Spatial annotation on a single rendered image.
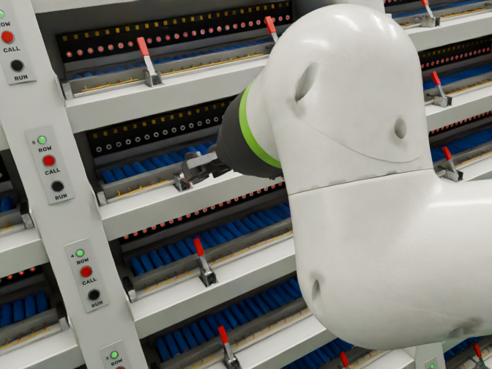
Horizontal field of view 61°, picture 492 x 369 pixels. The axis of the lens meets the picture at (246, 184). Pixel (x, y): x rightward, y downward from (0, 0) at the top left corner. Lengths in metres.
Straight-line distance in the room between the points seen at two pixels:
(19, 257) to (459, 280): 0.66
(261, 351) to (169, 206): 0.38
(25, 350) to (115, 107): 0.44
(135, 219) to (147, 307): 0.17
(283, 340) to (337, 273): 0.72
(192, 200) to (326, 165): 0.55
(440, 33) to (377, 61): 0.90
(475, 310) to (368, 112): 0.13
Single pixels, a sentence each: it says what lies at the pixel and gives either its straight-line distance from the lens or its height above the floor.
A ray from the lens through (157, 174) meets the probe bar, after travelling 0.83.
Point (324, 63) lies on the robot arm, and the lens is 0.27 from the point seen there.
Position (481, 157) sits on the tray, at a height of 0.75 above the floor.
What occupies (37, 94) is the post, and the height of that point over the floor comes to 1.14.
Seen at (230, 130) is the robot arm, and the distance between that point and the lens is 0.39.
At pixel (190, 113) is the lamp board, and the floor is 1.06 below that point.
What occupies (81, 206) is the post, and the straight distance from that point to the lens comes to 0.75.
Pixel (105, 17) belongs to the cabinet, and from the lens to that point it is 0.99.
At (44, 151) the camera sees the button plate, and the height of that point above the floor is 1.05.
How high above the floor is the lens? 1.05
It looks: 11 degrees down
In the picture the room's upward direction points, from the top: 14 degrees counter-clockwise
